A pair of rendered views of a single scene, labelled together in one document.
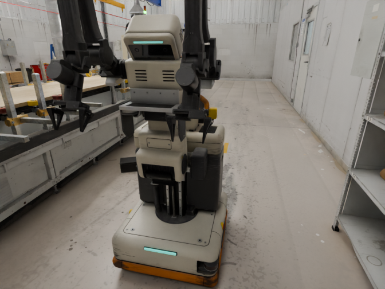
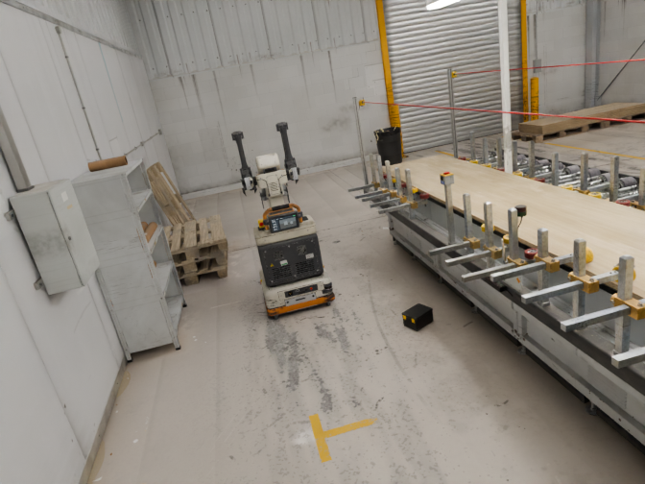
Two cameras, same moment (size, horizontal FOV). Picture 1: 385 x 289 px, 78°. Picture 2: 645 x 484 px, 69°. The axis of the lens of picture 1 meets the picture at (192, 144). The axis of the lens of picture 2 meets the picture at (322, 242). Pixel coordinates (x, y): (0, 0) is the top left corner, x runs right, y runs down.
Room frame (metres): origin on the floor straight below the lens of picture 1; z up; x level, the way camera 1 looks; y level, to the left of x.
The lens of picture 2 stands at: (5.28, -1.05, 2.00)
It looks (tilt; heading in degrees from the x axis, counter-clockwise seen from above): 20 degrees down; 159
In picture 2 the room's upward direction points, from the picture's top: 10 degrees counter-clockwise
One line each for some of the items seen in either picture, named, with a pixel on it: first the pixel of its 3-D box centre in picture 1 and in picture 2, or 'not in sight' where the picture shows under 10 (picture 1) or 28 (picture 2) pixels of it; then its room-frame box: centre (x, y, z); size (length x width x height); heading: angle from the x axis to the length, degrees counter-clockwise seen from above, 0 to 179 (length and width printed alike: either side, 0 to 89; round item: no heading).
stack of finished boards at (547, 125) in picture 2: not in sight; (581, 117); (-1.73, 7.77, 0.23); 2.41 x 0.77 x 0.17; 79
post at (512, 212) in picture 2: not in sight; (513, 250); (3.46, 0.74, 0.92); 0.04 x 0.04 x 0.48; 78
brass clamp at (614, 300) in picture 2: not in sight; (629, 305); (4.21, 0.57, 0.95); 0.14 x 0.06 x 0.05; 168
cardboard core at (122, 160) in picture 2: not in sight; (107, 163); (0.87, -1.17, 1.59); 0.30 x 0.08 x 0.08; 78
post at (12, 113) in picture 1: (11, 110); (390, 185); (1.50, 1.16, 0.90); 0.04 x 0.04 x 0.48; 78
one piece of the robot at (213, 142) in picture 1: (179, 161); (287, 246); (1.40, 0.08, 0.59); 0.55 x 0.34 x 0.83; 77
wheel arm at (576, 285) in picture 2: not in sight; (574, 285); (3.97, 0.57, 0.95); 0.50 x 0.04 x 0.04; 78
